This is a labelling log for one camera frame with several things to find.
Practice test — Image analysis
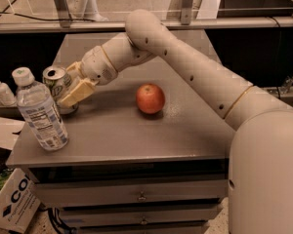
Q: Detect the metal frame rail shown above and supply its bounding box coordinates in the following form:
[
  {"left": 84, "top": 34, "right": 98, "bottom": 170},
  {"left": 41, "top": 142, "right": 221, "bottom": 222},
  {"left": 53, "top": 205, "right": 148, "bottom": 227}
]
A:
[{"left": 0, "top": 0, "right": 293, "bottom": 34}]

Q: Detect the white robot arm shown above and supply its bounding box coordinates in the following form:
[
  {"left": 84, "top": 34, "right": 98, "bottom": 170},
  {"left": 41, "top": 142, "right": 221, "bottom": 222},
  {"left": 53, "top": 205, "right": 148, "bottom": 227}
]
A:
[{"left": 60, "top": 10, "right": 293, "bottom": 234}]

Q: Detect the red apple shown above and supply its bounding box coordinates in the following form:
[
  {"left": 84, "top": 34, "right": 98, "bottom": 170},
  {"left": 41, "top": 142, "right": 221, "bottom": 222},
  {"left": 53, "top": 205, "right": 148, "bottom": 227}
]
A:
[{"left": 136, "top": 84, "right": 165, "bottom": 114}]

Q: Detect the black cable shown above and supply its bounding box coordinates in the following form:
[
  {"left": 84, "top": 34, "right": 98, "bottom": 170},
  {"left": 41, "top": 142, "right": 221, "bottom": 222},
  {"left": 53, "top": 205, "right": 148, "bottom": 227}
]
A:
[{"left": 0, "top": 0, "right": 97, "bottom": 23}]

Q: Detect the white cardboard box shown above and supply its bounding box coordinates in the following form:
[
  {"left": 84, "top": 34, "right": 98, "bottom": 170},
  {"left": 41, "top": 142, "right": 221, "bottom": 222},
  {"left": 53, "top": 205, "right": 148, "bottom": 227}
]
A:
[{"left": 0, "top": 117, "right": 40, "bottom": 233}]

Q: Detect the clear plastic water bottle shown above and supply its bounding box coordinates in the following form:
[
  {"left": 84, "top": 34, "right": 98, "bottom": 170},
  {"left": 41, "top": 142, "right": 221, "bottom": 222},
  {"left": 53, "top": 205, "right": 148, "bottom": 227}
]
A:
[{"left": 12, "top": 67, "right": 68, "bottom": 151}]

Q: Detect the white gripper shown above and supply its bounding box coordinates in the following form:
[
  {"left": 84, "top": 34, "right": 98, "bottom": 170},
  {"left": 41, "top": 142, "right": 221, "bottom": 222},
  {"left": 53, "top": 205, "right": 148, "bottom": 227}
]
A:
[{"left": 59, "top": 46, "right": 118, "bottom": 108}]

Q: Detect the white pump sanitizer bottle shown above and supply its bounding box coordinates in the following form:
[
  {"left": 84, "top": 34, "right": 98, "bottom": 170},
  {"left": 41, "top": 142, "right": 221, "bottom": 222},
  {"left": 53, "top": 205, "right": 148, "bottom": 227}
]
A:
[{"left": 0, "top": 81, "right": 16, "bottom": 106}]

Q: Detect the grey drawer cabinet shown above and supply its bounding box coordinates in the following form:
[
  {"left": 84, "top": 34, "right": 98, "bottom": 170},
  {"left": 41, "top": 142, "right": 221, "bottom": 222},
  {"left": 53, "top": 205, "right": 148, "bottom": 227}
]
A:
[{"left": 7, "top": 32, "right": 233, "bottom": 234}]

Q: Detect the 7up soda can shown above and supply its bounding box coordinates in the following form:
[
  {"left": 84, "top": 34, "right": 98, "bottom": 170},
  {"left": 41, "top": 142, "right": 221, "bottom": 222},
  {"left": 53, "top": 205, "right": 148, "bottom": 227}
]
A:
[{"left": 43, "top": 65, "right": 78, "bottom": 115}]

